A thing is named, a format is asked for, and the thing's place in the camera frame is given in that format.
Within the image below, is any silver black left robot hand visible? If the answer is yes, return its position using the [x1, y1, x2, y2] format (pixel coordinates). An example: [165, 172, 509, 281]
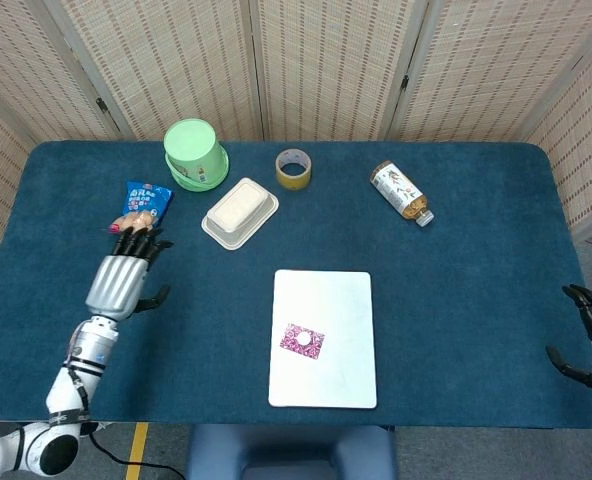
[84, 227, 175, 322]

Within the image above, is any pink white patterned card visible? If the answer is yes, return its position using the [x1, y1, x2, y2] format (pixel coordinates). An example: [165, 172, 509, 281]
[279, 323, 326, 360]

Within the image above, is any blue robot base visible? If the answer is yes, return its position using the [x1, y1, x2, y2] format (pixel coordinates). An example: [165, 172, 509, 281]
[185, 424, 397, 480]

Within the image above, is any beige plastic food container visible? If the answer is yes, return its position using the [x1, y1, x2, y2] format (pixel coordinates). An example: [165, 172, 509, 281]
[200, 177, 280, 251]

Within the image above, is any white rectangular board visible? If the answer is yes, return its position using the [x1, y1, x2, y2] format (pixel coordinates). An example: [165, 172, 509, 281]
[267, 269, 378, 410]

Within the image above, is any blue snack bag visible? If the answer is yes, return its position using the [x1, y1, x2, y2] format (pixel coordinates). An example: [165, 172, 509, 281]
[107, 180, 175, 236]

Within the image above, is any green plastic bucket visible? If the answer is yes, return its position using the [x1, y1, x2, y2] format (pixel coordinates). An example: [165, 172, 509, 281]
[163, 117, 230, 193]

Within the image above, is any yellow floor tape strip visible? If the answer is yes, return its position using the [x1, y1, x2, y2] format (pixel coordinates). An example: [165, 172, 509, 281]
[125, 422, 150, 480]

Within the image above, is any blue felt table cloth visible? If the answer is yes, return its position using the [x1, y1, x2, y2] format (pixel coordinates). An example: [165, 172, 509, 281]
[0, 140, 592, 430]

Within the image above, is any yellow tape roll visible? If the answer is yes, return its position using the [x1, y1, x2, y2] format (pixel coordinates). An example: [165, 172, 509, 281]
[275, 148, 313, 192]

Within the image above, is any tea bottle with label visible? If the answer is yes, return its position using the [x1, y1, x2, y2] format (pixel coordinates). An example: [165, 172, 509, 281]
[370, 160, 435, 228]

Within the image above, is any bamboo folding screen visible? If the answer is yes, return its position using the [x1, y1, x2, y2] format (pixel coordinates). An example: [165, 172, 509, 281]
[0, 0, 592, 271]

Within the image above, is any black floor cable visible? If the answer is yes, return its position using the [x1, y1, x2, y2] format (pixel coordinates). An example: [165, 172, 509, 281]
[88, 432, 187, 480]

